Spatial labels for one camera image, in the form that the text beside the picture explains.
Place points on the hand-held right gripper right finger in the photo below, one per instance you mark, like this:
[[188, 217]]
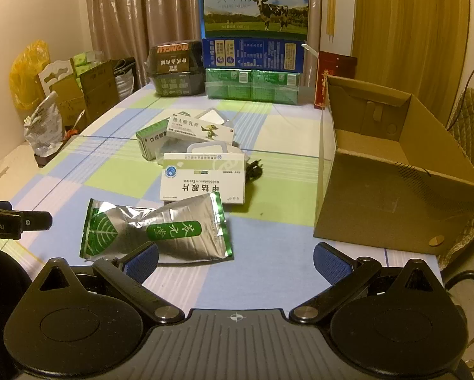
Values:
[[330, 263]]

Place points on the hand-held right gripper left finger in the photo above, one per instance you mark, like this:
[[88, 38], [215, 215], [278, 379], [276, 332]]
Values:
[[144, 261]]

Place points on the silver green foil pouch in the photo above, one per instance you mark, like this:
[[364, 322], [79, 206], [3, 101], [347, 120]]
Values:
[[173, 229]]

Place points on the cardboard box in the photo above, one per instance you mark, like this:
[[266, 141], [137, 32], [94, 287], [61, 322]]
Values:
[[379, 206]]

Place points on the white medicine box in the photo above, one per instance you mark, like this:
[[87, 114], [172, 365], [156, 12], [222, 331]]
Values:
[[201, 186]]

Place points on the green white small box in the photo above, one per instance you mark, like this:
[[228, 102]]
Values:
[[151, 142]]

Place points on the clear plastic box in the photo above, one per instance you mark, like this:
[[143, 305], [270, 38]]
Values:
[[229, 149]]

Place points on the checkered tablecloth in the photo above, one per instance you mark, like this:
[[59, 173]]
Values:
[[268, 225]]

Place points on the crumpled silver bag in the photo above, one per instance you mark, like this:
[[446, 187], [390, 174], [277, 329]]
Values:
[[43, 122]]

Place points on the yellow plastic bag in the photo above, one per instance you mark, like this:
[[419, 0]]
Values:
[[27, 75]]

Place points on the cartoon print ointment box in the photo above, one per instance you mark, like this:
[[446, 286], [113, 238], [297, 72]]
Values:
[[197, 128]]

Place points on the brown paper bag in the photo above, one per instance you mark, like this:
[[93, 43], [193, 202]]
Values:
[[98, 87]]

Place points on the white plastic bag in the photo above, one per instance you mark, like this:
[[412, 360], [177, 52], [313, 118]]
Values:
[[124, 83]]

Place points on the green tissue packs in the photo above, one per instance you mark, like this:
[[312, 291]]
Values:
[[84, 61]]

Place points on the shrink-wrapped green cartons pack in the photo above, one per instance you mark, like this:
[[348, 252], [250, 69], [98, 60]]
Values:
[[252, 85]]

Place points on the dark brown drink carton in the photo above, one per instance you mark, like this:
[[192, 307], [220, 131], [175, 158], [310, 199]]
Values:
[[173, 67]]

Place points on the red gift box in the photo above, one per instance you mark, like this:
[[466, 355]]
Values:
[[334, 65]]

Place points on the blue carton box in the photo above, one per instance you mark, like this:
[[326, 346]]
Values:
[[252, 53]]

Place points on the pink curtain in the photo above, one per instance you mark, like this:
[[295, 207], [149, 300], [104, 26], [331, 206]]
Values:
[[142, 8]]

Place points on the golden curtain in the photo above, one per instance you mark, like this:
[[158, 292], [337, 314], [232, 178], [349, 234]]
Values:
[[411, 27]]

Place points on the cow print milk carton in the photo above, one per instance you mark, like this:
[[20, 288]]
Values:
[[256, 8]]

